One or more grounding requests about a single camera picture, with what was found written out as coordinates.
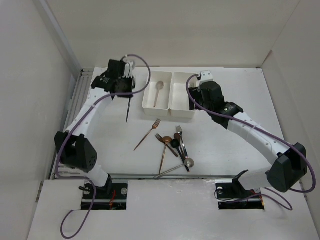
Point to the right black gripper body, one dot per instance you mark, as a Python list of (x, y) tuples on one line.
[(196, 93)]

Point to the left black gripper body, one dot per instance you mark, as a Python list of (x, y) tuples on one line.
[(127, 84)]

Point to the black fork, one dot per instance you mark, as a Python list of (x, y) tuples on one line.
[(128, 109)]

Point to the beige spoon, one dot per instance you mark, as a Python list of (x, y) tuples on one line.
[(159, 86)]

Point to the brown spoon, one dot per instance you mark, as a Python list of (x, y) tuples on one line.
[(178, 137)]

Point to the copper fork long handle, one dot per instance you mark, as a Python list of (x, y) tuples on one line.
[(154, 126)]

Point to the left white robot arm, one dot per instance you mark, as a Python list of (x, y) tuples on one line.
[(73, 146)]

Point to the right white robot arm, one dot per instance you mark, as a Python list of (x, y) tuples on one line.
[(286, 163)]

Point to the right white plastic bin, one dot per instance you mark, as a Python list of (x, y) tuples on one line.
[(179, 99)]

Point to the white plastic bin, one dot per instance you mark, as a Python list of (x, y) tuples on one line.
[(162, 108), (179, 99)]

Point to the left white plastic bin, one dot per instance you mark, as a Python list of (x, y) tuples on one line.
[(162, 108)]

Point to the black spoon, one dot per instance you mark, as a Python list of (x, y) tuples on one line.
[(174, 143)]

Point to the copper spoon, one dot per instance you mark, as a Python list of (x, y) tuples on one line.
[(166, 140)]

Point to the copper fork in pile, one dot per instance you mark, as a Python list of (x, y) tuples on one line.
[(167, 145)]

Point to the silver spoon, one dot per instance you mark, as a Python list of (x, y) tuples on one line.
[(175, 168)]

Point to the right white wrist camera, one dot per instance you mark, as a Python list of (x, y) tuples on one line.
[(205, 76)]

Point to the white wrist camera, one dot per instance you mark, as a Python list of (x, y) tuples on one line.
[(205, 76), (129, 68)]

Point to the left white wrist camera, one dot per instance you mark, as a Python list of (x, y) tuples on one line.
[(129, 68)]

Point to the aluminium rail frame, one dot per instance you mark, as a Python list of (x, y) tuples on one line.
[(77, 88)]

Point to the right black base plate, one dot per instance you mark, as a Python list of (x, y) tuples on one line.
[(230, 191)]

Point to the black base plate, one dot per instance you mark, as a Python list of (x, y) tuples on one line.
[(230, 191), (118, 191)]

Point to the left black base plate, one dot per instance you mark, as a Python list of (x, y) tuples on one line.
[(118, 191)]

